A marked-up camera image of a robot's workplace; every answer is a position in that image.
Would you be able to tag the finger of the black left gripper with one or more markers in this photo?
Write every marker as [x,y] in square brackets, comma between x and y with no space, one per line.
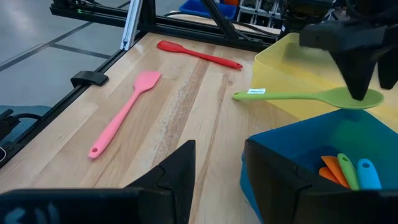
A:
[354,62]
[388,68]

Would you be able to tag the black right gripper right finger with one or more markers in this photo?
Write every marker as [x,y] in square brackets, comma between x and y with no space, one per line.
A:
[273,186]

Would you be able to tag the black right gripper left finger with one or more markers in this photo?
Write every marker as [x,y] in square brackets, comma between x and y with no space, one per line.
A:
[174,186]

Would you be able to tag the orange silicone spatula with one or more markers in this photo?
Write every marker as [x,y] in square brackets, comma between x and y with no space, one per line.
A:
[334,168]

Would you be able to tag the lime green spoon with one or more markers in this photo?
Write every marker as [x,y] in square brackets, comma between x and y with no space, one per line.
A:
[295,96]

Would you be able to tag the green silicone spatula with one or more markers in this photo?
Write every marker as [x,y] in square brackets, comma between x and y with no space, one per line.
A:
[348,171]

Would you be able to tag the pink silicone spatula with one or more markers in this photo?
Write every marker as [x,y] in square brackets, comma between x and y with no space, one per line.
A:
[124,115]

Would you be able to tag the red silicone spatula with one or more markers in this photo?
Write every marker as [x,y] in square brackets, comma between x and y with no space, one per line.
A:
[199,55]

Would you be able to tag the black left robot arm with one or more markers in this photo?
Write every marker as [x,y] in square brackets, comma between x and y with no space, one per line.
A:
[306,12]

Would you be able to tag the blue plastic bin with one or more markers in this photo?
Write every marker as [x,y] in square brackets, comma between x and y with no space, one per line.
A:
[295,143]

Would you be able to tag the yellow plastic bin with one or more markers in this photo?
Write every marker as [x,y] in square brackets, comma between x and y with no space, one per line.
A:
[280,68]

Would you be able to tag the orange container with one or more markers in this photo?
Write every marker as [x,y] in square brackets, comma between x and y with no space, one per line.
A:
[231,2]

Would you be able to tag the blue storage crate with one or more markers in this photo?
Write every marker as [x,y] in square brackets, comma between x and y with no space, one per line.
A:
[202,7]

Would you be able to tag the silver aluminium extrusion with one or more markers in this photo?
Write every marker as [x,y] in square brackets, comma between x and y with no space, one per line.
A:
[132,25]

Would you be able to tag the black clamp bracket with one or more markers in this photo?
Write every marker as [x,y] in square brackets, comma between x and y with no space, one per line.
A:
[88,78]

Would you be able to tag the black aluminium rig frame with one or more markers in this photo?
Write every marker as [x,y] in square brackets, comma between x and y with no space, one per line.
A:
[186,26]

